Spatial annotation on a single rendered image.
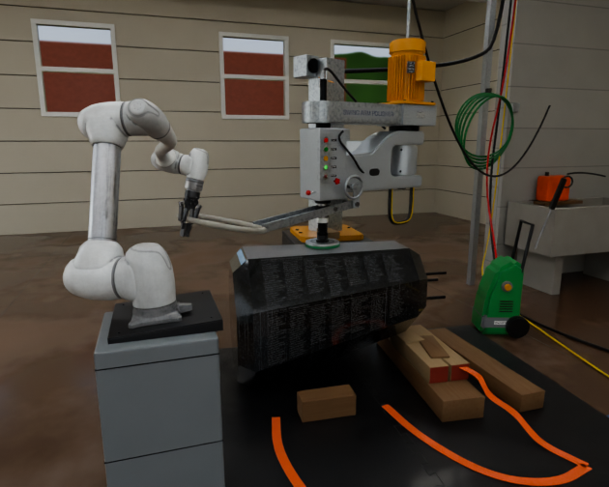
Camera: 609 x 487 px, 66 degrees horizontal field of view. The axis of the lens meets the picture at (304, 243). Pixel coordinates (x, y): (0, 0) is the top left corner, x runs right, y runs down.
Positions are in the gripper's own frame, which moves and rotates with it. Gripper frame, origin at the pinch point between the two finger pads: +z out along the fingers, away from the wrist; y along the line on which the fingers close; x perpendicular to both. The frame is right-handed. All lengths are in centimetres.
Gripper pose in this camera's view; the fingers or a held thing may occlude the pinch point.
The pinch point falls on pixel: (185, 229)
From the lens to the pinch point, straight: 246.2
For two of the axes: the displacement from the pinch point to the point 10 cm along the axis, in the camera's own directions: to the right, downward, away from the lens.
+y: 6.5, 0.8, 7.6
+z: -2.1, 9.8, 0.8
